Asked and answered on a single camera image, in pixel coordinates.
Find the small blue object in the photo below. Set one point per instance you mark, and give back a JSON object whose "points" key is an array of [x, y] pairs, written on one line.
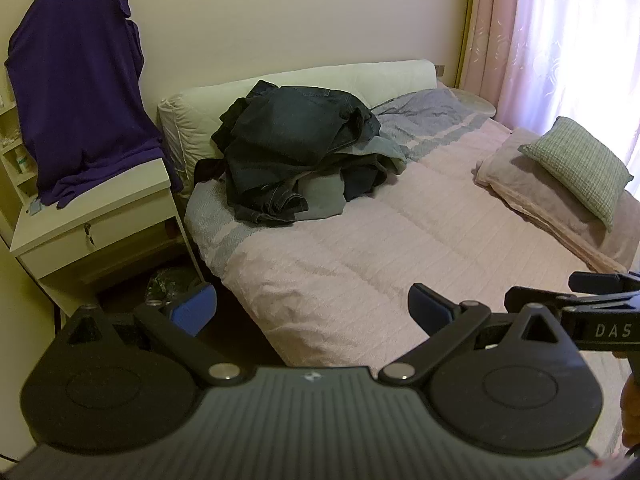
{"points": [[35, 207]]}

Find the dark blue jeans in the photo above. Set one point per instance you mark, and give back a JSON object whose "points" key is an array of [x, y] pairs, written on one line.
{"points": [[295, 125]]}

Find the small metal key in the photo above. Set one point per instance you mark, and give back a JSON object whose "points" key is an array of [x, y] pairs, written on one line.
{"points": [[89, 235]]}

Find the light olive garment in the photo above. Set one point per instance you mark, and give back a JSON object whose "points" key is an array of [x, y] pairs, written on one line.
{"points": [[390, 155]]}

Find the purple cloth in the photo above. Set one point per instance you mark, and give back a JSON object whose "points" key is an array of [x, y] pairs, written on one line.
{"points": [[75, 85]]}

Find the white green bottle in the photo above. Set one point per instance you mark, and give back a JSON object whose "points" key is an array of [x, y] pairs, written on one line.
{"points": [[22, 162]]}

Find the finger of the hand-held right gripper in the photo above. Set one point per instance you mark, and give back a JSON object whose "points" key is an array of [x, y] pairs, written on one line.
{"points": [[530, 297], [605, 281]]}

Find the white nightstand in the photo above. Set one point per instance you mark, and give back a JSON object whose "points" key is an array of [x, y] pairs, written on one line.
{"points": [[125, 195]]}

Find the green checked pillow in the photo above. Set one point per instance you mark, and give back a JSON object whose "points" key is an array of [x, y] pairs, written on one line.
{"points": [[575, 165]]}

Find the long white bolster pillow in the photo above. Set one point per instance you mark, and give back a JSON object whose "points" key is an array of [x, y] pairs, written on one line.
{"points": [[310, 75]]}

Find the folded pink blanket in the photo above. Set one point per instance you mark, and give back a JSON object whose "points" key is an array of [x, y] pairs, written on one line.
{"points": [[510, 170]]}

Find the white open shelf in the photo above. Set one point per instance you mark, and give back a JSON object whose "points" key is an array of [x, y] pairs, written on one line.
{"points": [[12, 130]]}

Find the black cloth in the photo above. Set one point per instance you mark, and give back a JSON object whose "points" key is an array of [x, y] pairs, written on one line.
{"points": [[207, 170]]}

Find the black plastic bag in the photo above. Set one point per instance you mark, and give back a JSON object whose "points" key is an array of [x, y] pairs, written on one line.
{"points": [[167, 282]]}

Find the pink bed blanket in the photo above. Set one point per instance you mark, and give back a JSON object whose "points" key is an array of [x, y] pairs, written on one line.
{"points": [[375, 260]]}

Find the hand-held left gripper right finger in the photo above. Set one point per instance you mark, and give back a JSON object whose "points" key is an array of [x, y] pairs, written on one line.
{"points": [[425, 307]]}

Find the dark grey garment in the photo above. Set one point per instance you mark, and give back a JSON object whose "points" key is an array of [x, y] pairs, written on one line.
{"points": [[360, 182]]}

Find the person's right hand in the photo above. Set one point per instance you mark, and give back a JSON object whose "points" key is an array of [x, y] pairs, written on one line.
{"points": [[631, 410]]}

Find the pink patterned curtain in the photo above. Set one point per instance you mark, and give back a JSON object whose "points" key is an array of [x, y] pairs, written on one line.
{"points": [[500, 35]]}

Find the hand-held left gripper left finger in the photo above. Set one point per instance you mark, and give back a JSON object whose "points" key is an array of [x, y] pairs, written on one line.
{"points": [[192, 307]]}

